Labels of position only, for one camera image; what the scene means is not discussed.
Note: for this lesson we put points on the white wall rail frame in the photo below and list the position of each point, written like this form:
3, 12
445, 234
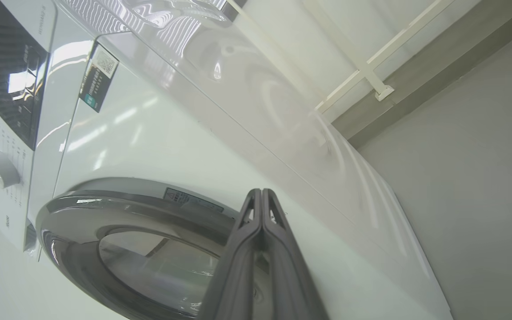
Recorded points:
367, 67

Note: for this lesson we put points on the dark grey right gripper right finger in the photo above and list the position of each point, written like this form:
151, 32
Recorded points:
289, 275

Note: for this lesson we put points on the white front-load washing machine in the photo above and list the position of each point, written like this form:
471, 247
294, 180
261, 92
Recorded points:
158, 133

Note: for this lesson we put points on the white round control knob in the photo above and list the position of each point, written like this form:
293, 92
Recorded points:
0, 169

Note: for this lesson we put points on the grey warning sticker strip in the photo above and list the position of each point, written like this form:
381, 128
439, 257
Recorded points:
187, 198

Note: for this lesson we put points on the black control display panel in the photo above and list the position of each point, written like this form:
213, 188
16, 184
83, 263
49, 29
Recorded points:
16, 80

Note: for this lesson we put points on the round glass washing machine door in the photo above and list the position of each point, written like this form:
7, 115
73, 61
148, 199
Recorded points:
82, 213

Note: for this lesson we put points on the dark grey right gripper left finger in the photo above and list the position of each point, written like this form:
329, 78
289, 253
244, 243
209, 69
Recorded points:
234, 266

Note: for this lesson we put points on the black QR code sticker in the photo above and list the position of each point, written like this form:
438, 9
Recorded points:
98, 80

